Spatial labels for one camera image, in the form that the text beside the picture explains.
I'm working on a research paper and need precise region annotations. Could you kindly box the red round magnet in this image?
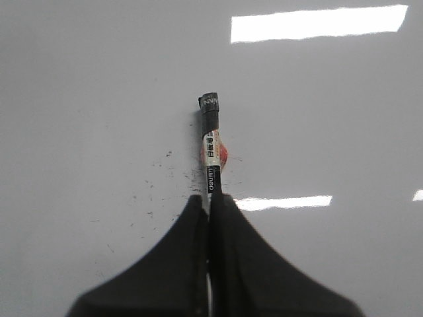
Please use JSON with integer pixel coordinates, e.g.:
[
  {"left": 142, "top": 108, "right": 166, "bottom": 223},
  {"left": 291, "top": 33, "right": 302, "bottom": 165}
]
[{"left": 215, "top": 130, "right": 228, "bottom": 171}]

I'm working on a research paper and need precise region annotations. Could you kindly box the white black whiteboard marker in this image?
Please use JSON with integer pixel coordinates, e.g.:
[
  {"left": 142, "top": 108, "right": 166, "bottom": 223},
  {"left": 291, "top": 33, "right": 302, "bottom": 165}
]
[{"left": 198, "top": 92, "right": 224, "bottom": 215}]

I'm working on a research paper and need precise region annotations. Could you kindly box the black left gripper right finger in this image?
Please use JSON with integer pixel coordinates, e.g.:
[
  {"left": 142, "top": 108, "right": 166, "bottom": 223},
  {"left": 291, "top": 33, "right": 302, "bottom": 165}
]
[{"left": 209, "top": 194, "right": 363, "bottom": 316}]

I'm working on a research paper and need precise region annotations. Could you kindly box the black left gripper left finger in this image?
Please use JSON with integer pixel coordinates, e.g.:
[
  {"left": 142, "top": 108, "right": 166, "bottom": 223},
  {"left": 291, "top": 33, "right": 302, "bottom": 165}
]
[{"left": 68, "top": 195, "right": 208, "bottom": 316}]

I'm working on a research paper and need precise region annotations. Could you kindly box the white whiteboard with aluminium frame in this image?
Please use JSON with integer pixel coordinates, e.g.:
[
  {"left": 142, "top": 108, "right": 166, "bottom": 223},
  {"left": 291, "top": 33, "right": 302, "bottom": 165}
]
[{"left": 1, "top": 1, "right": 422, "bottom": 316}]

